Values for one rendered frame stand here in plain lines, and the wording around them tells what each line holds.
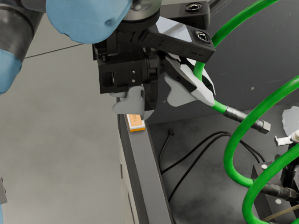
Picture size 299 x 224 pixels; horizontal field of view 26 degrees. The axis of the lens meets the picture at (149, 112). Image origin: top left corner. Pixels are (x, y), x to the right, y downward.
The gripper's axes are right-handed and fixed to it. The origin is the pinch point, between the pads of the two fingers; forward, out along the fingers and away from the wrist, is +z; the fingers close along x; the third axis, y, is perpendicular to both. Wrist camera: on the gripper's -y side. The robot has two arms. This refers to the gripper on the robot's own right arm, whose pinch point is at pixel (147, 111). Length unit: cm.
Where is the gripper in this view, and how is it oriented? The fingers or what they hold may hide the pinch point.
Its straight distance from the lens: 96.1
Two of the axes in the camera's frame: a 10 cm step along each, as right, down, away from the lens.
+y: -9.8, 1.4, -1.4
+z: -0.1, 6.8, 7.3
